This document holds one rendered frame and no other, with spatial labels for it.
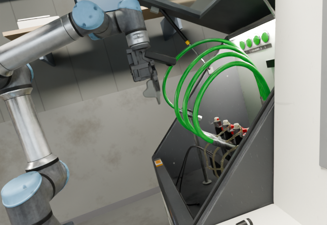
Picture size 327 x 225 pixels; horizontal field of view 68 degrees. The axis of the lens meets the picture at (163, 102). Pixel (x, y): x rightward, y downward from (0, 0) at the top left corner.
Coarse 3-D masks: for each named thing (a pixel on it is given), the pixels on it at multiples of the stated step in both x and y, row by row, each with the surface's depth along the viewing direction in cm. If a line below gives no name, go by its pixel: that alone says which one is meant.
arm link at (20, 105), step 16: (16, 80) 83; (0, 96) 83; (16, 96) 84; (16, 112) 84; (32, 112) 87; (16, 128) 85; (32, 128) 86; (32, 144) 86; (48, 144) 91; (32, 160) 86; (48, 160) 87; (64, 176) 92
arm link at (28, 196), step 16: (32, 176) 77; (48, 176) 84; (16, 192) 72; (32, 192) 74; (48, 192) 80; (16, 208) 72; (32, 208) 73; (48, 208) 78; (16, 224) 72; (32, 224) 73
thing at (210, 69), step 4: (164, 12) 116; (164, 16) 117; (168, 16) 117; (168, 20) 117; (172, 20) 117; (172, 24) 117; (176, 28) 117; (180, 32) 118; (184, 36) 118; (184, 40) 118; (188, 40) 118; (188, 44) 119; (192, 48) 119; (196, 52) 119; (208, 68) 120; (212, 68) 121; (208, 72) 121; (212, 72) 121
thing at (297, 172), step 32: (288, 0) 49; (320, 0) 41; (288, 32) 50; (320, 32) 42; (288, 64) 50; (320, 64) 42; (288, 96) 50; (288, 128) 50; (288, 160) 51; (288, 192) 51; (320, 192) 43; (320, 224) 43
